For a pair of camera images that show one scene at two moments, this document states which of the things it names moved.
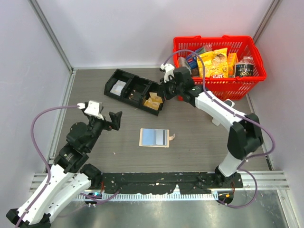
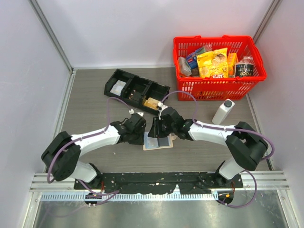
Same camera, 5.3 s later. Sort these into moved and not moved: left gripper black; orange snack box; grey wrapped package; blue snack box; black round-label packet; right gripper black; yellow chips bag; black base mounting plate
Moved: left gripper black; right gripper black
Not moved: orange snack box; black base mounting plate; yellow chips bag; black round-label packet; blue snack box; grey wrapped package
